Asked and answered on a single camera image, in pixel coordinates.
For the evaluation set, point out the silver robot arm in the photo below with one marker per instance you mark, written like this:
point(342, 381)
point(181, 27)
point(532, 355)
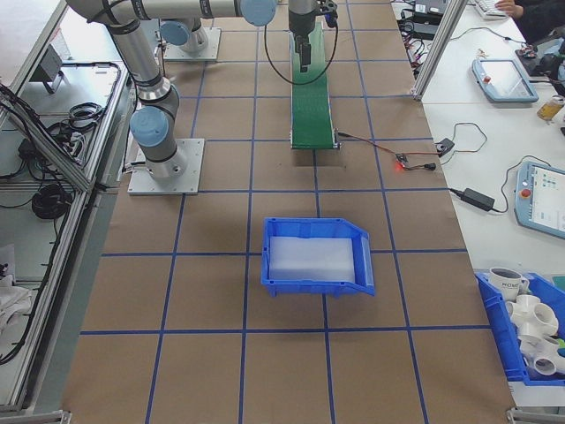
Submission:
point(194, 37)
point(132, 53)

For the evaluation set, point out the bystander hand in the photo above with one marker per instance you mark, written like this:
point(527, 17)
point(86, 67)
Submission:
point(506, 5)

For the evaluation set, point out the green conveyor belt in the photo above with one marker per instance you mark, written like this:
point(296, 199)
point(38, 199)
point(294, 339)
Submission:
point(311, 115)

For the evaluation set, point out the black charger block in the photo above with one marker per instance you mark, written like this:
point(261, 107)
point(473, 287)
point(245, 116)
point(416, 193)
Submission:
point(419, 28)

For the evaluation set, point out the small circuit board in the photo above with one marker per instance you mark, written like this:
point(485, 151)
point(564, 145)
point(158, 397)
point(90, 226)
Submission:
point(401, 158)

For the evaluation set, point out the black barrel connector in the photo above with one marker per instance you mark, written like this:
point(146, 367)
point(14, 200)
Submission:
point(427, 166)

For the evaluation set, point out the small black box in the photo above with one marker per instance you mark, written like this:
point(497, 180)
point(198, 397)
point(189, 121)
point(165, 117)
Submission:
point(443, 146)

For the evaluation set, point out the white keyboard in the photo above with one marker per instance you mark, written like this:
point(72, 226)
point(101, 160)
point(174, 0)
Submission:
point(490, 8)

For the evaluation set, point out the light blue teach pendant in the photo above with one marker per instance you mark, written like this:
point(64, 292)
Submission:
point(540, 201)
point(505, 79)

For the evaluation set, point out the black power adapter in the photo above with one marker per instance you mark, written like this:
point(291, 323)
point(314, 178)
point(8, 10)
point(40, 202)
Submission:
point(479, 199)

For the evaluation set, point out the blue open-front storage bin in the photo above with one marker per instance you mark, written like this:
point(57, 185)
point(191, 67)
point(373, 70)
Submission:
point(309, 288)

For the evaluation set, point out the bystander dark sleeve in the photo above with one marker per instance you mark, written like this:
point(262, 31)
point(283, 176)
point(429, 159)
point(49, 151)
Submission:
point(540, 17)

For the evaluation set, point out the grey box on stand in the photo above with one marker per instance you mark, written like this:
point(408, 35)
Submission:
point(48, 68)

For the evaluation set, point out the yellow drink bottle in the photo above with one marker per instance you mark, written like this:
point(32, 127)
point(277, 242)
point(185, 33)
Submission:
point(551, 108)

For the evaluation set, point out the black power brick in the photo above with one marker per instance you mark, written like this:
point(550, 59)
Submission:
point(25, 149)

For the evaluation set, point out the white printed mug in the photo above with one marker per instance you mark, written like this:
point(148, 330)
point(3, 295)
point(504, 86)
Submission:
point(503, 285)

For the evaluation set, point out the blue parts bin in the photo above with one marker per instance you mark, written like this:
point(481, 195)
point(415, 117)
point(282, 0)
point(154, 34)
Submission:
point(494, 318)

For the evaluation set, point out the white pipe fitting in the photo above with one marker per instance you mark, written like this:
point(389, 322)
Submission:
point(529, 313)
point(540, 353)

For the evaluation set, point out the white cloth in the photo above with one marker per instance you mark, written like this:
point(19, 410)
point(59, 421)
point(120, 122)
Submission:
point(11, 300)

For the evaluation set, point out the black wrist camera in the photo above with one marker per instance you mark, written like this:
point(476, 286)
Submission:
point(327, 9)

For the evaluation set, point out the white square base plate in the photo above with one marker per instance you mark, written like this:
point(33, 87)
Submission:
point(192, 176)
point(212, 48)

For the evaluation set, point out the aluminium profile post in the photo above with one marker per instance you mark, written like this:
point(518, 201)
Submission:
point(434, 48)

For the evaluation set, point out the V-shaped metal bar frame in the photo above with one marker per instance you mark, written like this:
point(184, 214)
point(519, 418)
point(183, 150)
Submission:
point(48, 146)

